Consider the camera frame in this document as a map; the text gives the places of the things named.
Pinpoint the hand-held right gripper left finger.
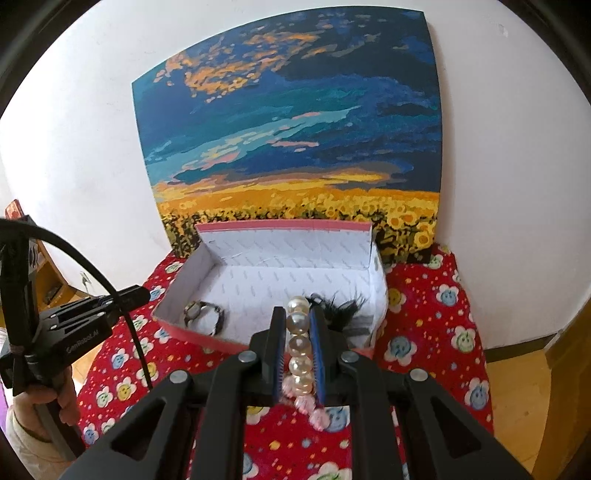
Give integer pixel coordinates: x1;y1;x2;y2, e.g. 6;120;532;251
64;306;288;480

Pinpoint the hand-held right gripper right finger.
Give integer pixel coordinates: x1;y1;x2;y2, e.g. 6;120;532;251
309;306;533;480

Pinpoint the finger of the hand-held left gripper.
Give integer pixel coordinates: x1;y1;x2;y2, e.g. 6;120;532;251
50;285;151;325

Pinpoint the pearl bracelet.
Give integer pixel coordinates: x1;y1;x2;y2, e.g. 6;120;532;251
279;295;333;432

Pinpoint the pink cardboard box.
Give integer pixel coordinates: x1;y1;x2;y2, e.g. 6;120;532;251
151;220;389;358

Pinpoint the person's left forearm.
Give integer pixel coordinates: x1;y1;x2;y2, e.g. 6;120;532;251
4;401;70;480

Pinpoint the person's left hand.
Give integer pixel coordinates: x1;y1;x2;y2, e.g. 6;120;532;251
25;369;80;428

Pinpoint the black feather accessory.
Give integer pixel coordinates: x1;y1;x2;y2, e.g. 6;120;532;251
307;292;370;329

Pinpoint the wooden shelf unit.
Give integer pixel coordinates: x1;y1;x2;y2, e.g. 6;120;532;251
0;198;109;324

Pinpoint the silver wristwatch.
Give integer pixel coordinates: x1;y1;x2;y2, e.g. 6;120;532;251
182;300;227;337

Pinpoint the red floral cloth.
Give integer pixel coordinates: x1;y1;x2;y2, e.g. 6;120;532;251
76;244;495;480

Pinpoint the sunflower field painting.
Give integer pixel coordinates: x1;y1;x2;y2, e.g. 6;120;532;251
131;8;444;268

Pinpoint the wooden furniture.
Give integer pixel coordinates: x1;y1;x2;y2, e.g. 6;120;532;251
545;318;591;416

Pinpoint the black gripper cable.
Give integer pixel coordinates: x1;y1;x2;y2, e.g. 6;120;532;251
0;218;155;391

